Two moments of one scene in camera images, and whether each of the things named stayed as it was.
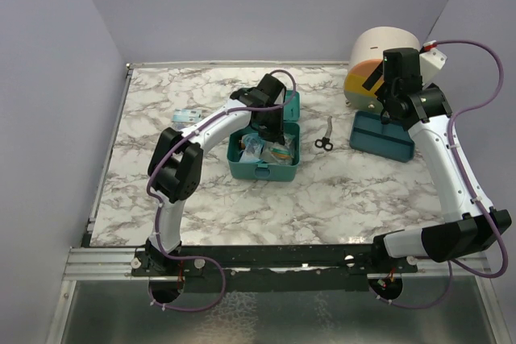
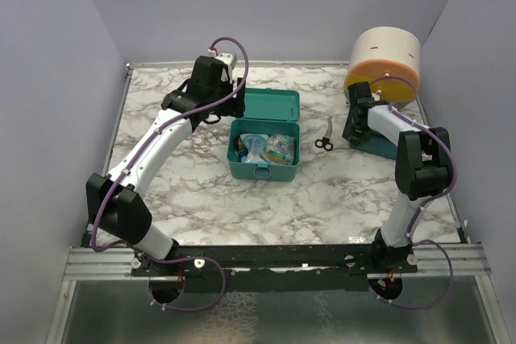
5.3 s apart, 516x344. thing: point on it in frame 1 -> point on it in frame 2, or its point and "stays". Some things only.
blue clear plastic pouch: x=253 y=145 stays
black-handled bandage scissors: x=325 y=142 stays
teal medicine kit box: x=253 y=159 stays
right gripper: x=373 y=78 -> x=350 y=133
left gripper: x=276 y=134 -> x=234 y=107
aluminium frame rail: x=122 y=263 stays
